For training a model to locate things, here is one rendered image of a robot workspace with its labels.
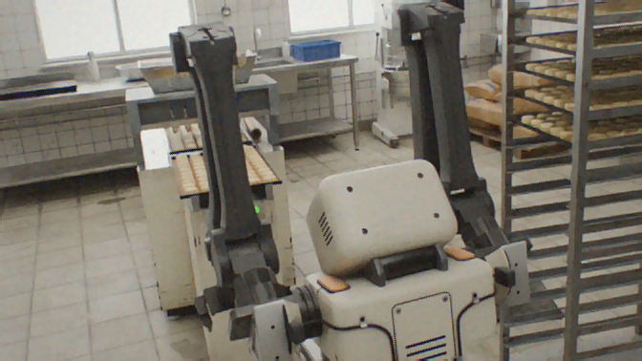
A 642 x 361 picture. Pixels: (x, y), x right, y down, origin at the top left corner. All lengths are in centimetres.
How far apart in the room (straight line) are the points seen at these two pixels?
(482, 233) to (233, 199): 45
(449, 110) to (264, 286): 47
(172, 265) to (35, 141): 329
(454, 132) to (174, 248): 235
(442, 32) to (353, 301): 53
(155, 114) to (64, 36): 324
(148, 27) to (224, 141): 543
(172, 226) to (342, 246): 242
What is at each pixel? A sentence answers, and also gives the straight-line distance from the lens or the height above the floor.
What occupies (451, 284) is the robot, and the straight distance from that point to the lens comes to 105.
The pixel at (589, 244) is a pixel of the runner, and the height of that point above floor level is 60.
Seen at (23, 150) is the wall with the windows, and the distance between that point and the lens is 652.
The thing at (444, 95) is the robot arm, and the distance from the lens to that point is 125.
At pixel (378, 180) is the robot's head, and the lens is 105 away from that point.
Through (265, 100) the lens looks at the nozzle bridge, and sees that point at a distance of 335.
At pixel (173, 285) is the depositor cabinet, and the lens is 349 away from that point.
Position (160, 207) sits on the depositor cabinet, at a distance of 334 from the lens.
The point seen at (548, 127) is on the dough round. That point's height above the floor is 115.
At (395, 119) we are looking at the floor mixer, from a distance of 670.
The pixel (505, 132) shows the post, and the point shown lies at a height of 109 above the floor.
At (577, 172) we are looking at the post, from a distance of 208.
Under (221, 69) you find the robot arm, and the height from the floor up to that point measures 156.
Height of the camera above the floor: 170
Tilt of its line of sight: 18 degrees down
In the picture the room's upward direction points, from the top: 4 degrees counter-clockwise
